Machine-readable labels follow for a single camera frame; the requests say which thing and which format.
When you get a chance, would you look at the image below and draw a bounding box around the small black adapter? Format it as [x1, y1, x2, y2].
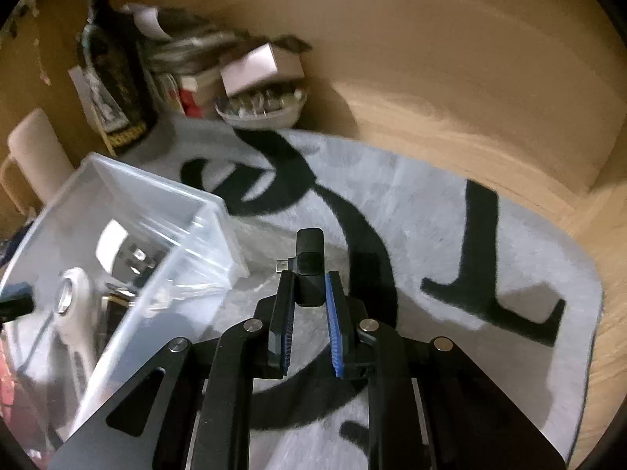
[275, 228, 327, 307]

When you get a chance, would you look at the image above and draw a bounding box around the white mug with handle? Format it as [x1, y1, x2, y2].
[0, 108, 75, 217]

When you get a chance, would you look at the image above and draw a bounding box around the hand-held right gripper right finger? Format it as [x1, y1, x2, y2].
[326, 270, 569, 470]

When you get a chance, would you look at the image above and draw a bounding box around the clear plastic storage box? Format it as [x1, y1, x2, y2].
[0, 153, 250, 456]

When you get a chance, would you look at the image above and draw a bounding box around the white paper note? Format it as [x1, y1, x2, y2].
[69, 65, 107, 133]

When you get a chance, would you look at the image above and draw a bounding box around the white bowl with small parts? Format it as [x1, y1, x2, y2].
[216, 84, 308, 130]

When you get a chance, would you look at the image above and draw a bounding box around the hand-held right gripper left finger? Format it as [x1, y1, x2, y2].
[46, 270, 297, 470]

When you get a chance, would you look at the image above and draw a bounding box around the grey mat with black letters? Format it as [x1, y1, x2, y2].
[118, 117, 605, 470]

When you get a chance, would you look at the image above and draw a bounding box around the small white cardboard box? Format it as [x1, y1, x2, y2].
[220, 43, 304, 96]

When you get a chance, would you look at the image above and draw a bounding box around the stack of books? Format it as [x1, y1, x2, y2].
[122, 4, 258, 119]

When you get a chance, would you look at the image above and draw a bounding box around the dark glass bottle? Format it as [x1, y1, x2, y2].
[78, 0, 160, 142]

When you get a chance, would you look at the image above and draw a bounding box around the white charger cube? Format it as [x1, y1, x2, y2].
[97, 219, 160, 285]

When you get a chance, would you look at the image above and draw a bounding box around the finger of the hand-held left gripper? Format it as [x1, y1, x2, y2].
[0, 294, 35, 321]

